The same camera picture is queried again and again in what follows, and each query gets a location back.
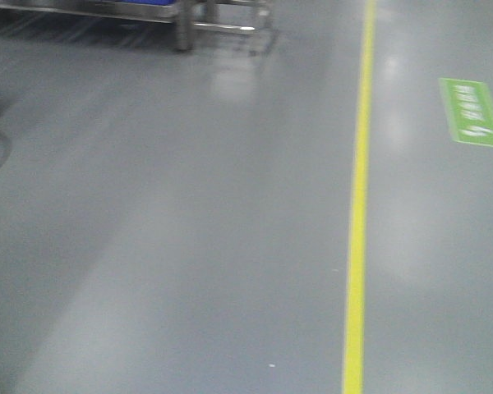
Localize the stainless steel cart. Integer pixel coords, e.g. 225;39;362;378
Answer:
0;1;274;54

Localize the green floor sign sticker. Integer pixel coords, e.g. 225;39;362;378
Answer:
439;78;493;148

